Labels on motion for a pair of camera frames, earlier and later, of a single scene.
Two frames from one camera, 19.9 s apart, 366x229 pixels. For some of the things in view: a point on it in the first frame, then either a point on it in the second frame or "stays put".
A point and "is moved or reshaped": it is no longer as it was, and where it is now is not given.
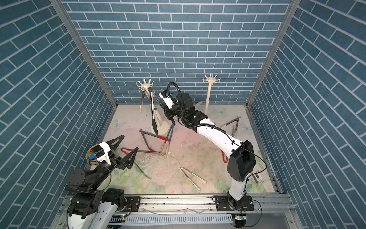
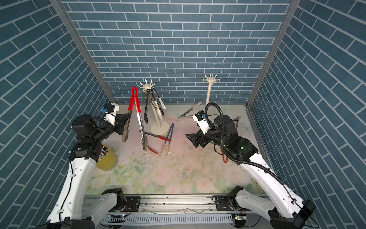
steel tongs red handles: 223,156 stays put
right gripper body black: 176,112 -> 211,137
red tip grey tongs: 144,132 stays put
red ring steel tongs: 127,150 -> 125,133
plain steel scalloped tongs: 237,119 stays put
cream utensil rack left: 159,128 stays put
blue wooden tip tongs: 166,154 stays put
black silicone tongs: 153,96 is moved or reshaped
